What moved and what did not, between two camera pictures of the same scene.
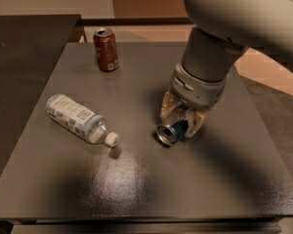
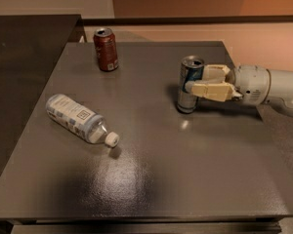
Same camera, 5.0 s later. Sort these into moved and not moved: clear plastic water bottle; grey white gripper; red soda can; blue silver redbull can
Moved: blue silver redbull can; grey white gripper
Not moved: clear plastic water bottle; red soda can
